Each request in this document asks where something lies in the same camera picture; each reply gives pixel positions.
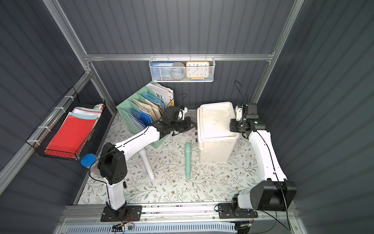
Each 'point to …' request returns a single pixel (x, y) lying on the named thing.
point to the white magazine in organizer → (164, 93)
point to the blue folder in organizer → (142, 116)
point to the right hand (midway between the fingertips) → (238, 124)
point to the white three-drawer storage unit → (216, 143)
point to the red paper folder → (72, 134)
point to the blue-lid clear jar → (87, 160)
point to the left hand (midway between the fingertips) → (197, 123)
